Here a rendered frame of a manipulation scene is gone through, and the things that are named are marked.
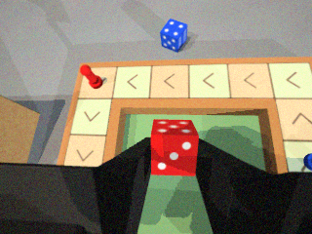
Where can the red die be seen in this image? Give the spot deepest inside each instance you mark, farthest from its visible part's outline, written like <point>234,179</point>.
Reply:
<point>174,148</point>

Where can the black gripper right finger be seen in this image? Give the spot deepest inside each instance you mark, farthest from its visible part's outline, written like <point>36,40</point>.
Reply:
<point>240,198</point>

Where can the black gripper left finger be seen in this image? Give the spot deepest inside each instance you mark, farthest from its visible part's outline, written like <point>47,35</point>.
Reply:
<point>107,199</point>

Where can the blue pawn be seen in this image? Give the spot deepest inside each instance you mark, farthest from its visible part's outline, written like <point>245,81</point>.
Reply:
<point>308,161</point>

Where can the blue die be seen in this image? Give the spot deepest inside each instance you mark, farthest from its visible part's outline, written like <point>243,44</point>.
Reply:
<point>174,35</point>

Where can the red pawn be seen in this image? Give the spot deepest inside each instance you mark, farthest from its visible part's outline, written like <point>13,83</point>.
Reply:
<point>94,80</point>

